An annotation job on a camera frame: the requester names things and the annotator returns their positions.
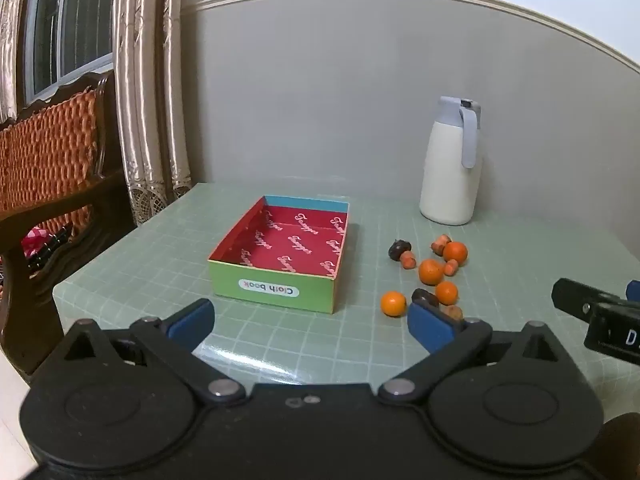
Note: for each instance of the white thermos jug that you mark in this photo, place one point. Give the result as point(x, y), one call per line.
point(450, 180)

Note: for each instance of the window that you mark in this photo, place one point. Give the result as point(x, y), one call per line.
point(70, 25)

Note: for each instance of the wooden sofa with orange cushion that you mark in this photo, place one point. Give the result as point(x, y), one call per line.
point(50, 160)

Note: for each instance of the orange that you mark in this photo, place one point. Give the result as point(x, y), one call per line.
point(446, 292)
point(431, 271)
point(455, 253)
point(393, 304)

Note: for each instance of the small brown fruit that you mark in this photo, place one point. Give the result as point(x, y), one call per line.
point(454, 311)

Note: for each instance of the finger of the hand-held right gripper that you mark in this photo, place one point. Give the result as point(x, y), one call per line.
point(634, 291)
point(575, 296)

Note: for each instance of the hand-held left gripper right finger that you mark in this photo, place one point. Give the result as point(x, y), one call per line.
point(425, 325)

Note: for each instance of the beige satin curtain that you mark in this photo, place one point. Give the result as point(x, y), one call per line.
point(9, 50)
point(150, 85)

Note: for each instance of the black object on sofa seat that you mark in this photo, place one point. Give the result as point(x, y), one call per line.
point(52, 247)

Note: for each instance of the small red-orange fruit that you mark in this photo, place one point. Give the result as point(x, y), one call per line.
point(440, 244)
point(408, 259)
point(451, 267)

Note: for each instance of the colourful cardboard box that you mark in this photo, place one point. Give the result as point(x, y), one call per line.
point(295, 255)

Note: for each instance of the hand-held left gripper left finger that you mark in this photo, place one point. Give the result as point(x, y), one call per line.
point(190, 321)

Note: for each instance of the green grid table cover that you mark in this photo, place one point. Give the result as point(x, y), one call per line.
point(310, 340)

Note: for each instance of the red checked cloth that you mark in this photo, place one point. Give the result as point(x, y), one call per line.
point(34, 242)

